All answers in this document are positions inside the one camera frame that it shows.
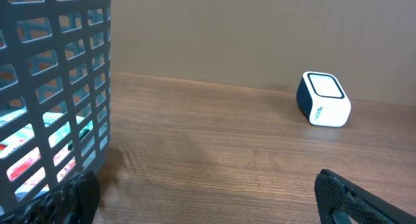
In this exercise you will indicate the grey plastic mesh basket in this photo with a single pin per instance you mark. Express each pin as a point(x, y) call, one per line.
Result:
point(55, 57)

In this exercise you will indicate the white barcode scanner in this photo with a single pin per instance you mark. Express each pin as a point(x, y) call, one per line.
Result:
point(322, 100)

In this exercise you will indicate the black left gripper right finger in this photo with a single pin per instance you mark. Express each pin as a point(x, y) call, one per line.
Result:
point(341, 201)

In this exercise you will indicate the mint green wipes pack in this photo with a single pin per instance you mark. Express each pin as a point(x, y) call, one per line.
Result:
point(17, 139)

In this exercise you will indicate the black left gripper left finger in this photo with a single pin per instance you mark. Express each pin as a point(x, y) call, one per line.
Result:
point(75, 201)

